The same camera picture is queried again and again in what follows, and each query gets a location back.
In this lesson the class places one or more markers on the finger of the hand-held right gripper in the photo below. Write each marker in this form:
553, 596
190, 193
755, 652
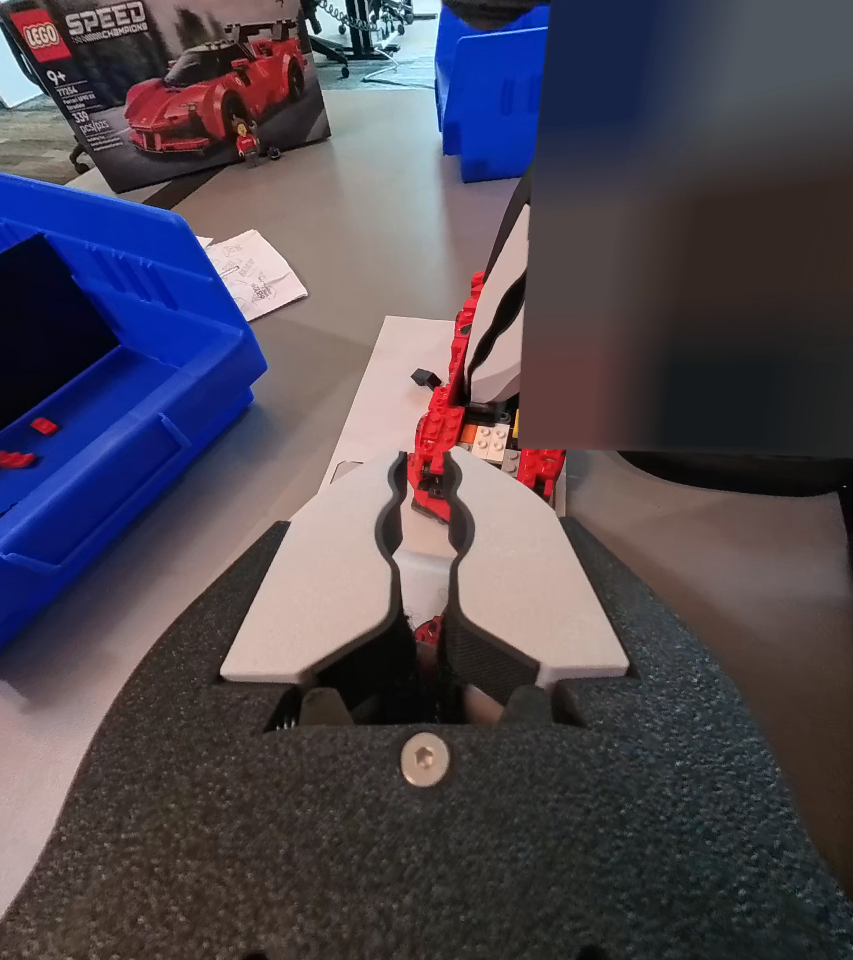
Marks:
505, 367
505, 262

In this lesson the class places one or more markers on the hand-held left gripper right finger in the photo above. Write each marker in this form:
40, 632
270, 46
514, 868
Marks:
531, 585

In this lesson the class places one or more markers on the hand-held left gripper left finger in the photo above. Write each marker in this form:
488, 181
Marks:
321, 577

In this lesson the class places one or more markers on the red brick toy car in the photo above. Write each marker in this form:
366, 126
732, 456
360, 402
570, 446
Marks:
441, 427

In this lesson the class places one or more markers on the small black toy brick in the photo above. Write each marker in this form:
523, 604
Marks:
423, 376

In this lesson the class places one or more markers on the folded paper instruction sheet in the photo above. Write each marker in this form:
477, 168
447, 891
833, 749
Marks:
269, 296

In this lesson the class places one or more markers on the white printed paper bag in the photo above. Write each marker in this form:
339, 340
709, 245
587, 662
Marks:
243, 251

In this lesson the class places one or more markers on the black office chair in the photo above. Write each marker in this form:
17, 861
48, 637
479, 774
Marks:
381, 19
325, 41

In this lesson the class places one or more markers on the red toy minifigure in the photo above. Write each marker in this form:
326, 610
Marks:
248, 139

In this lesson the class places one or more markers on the small red toy brick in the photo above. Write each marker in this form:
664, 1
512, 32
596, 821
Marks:
45, 425

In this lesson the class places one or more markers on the large blue plastic bin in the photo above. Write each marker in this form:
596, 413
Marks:
156, 300

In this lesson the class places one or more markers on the toy car set box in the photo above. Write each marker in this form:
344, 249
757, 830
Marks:
171, 90

